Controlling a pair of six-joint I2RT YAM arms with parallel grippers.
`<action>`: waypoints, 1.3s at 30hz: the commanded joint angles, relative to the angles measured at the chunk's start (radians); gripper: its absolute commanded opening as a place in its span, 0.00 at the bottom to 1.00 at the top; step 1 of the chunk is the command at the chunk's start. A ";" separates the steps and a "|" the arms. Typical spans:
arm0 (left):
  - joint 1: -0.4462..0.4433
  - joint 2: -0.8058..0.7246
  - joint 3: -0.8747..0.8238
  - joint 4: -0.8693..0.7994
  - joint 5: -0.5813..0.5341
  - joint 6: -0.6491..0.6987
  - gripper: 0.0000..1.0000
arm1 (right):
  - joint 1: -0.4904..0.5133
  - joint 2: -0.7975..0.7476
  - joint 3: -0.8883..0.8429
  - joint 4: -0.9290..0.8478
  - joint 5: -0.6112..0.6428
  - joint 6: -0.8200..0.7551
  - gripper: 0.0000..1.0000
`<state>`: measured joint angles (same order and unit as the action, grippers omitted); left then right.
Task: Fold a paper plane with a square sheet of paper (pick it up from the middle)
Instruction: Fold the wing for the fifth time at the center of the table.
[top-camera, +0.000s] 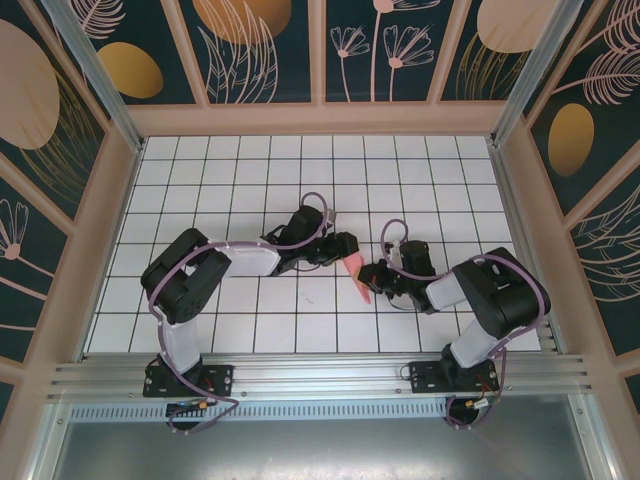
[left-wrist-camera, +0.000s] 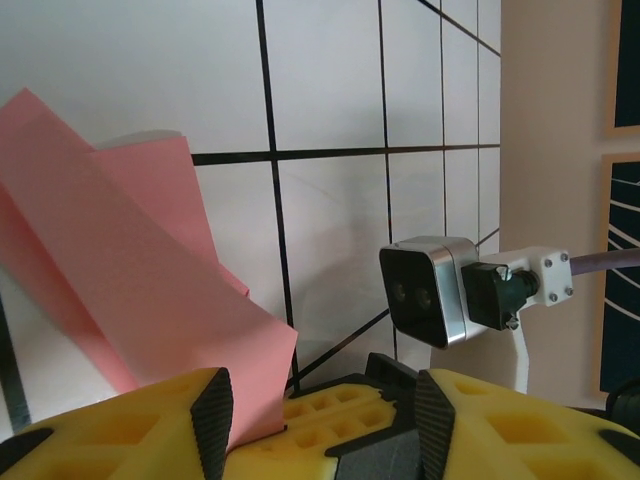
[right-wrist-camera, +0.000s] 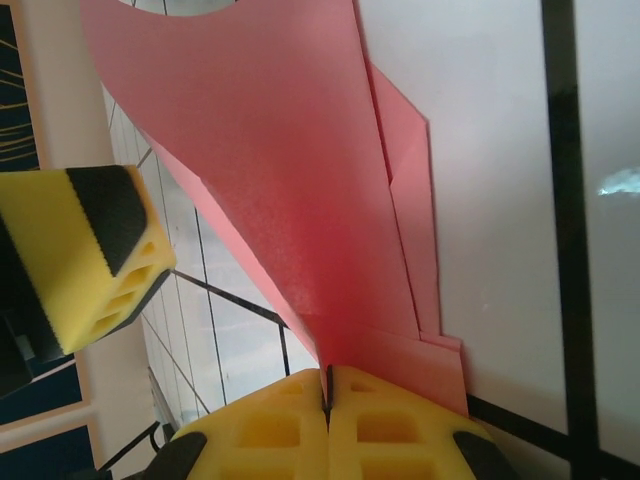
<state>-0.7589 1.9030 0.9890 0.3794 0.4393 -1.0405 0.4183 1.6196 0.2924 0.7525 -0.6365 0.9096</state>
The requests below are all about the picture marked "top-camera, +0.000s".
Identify art panel beige disc fronds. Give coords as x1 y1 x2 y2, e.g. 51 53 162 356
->
438 0 554 103

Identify art panel pink flowers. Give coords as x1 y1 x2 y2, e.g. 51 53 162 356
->
324 0 454 105

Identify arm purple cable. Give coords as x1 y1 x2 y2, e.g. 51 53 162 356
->
381 218 551 431
147 192 332 435

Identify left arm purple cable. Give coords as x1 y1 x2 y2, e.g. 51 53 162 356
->
147 192 332 435

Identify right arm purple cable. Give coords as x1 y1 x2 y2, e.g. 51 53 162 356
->
381 218 551 431

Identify art panel large beige disc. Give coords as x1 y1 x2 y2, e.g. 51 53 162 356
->
0 0 112 227

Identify pink paper sheet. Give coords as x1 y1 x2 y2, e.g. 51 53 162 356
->
343 252 374 305

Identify art panel orange disc leaves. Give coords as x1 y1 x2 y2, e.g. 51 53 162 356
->
178 0 317 106

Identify aluminium post beside feather panel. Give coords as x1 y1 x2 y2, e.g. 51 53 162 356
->
489 0 577 147

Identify long aluminium mounting rail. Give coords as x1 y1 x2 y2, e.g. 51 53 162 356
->
47 352 597 401

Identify aluminium post beside oval panel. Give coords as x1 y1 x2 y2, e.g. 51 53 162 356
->
39 0 147 152

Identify art panel single flower outline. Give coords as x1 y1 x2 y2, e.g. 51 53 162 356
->
0 172 71 362

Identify grey metal sheet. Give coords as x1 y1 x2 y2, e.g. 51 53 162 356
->
27 394 619 480

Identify perforated metal cable tray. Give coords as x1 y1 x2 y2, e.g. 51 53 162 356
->
69 403 454 422

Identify art panel golden oval feathers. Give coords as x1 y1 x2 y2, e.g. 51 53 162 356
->
524 0 640 217

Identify art panel pink leaf outlines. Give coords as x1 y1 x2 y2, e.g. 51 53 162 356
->
568 172 640 357

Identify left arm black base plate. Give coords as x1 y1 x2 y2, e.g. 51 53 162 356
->
143 363 235 399

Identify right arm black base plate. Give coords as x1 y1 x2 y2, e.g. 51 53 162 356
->
409 360 499 396

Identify aluminium side rail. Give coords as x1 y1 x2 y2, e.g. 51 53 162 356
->
487 139 560 354

